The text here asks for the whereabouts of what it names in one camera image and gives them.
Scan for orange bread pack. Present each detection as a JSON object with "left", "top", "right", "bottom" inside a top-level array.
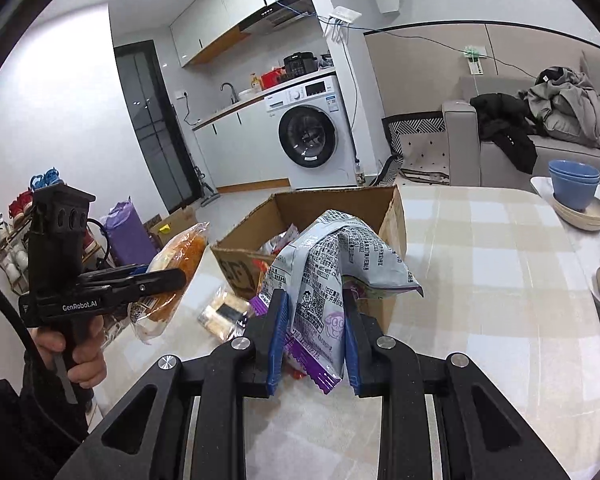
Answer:
[{"left": 129, "top": 222, "right": 209, "bottom": 344}]

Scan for grey purple snack bag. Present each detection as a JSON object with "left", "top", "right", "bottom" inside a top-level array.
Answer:
[{"left": 251, "top": 209, "right": 424, "bottom": 394}]

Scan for clear cracker pack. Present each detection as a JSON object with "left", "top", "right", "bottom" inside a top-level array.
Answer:
[{"left": 197, "top": 287, "right": 254, "bottom": 342}]

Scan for orange noodle snack bag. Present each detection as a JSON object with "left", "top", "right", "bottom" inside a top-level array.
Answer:
[{"left": 258, "top": 224, "right": 300, "bottom": 256}]

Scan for left hand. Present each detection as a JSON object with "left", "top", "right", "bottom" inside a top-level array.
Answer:
[{"left": 29, "top": 315, "right": 107, "bottom": 390}]

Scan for small floor cardboard box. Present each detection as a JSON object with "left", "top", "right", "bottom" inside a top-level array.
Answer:
[{"left": 148, "top": 205, "right": 197, "bottom": 249}]

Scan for shoe rack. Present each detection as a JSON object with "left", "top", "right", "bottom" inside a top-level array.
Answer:
[{"left": 0, "top": 167, "right": 62, "bottom": 296}]

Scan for SF cardboard box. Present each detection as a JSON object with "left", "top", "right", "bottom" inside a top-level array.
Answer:
[{"left": 212, "top": 186, "right": 422, "bottom": 339}]

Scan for white washing machine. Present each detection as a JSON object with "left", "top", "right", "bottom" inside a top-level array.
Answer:
[{"left": 264, "top": 73, "right": 358, "bottom": 190}]

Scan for beige plate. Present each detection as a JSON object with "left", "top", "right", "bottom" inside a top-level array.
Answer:
[{"left": 550, "top": 196, "right": 600, "bottom": 232}]

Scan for blue stacked bowls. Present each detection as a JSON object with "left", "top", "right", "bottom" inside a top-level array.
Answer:
[{"left": 548, "top": 159, "right": 600, "bottom": 211}]

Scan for grey sofa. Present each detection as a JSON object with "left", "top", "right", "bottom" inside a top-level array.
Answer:
[{"left": 442, "top": 76, "right": 600, "bottom": 191}]

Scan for patterned floor cushion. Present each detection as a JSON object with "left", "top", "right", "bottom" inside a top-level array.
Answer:
[{"left": 370, "top": 110, "right": 451, "bottom": 186}]

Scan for black jacket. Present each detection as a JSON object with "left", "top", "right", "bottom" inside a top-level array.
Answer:
[{"left": 469, "top": 93, "right": 538, "bottom": 174}]

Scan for grey clothes pile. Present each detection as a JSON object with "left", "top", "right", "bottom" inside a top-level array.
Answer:
[{"left": 519, "top": 66, "right": 600, "bottom": 148}]

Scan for white power strip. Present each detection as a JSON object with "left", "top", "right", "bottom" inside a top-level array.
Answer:
[{"left": 463, "top": 46, "right": 488, "bottom": 76}]

